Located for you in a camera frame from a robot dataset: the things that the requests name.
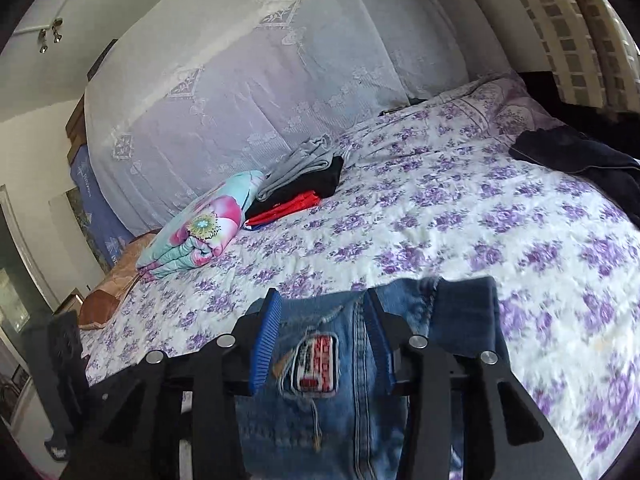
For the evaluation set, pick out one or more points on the dark navy cloth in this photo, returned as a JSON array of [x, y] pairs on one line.
[[585, 157]]

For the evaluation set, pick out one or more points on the blue printed mattress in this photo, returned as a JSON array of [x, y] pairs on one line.
[[92, 195]]

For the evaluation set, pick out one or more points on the brown cushion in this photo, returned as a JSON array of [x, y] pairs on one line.
[[112, 290]]

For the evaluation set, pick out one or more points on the wooden bed frame corner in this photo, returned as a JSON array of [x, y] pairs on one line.
[[80, 120]]

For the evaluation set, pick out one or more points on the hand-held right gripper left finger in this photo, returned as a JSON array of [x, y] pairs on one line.
[[265, 340]]

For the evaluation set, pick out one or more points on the stack of folded clothes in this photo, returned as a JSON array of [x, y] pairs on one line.
[[310, 180]]

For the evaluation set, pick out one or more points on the blue denim pants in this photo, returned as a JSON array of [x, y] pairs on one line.
[[350, 435]]

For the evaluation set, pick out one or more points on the window lattice grille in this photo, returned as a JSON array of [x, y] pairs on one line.
[[565, 25]]

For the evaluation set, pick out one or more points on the grey folded garment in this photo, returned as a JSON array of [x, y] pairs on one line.
[[295, 165]]

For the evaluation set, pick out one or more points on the white lace covered headboard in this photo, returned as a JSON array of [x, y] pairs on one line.
[[240, 85]]

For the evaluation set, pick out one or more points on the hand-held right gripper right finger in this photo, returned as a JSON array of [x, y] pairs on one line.
[[382, 345]]

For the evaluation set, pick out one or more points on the turquoise floral folded blanket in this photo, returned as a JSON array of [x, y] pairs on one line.
[[200, 225]]

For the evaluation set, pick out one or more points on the red folded garment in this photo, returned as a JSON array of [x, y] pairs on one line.
[[290, 205]]

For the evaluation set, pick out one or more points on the framed wall mirror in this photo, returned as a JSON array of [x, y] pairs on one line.
[[15, 285]]

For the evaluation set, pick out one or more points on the purple floral pillow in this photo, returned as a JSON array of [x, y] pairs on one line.
[[515, 105]]

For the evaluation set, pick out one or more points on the purple floral bedspread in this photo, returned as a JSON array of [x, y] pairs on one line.
[[400, 220]]

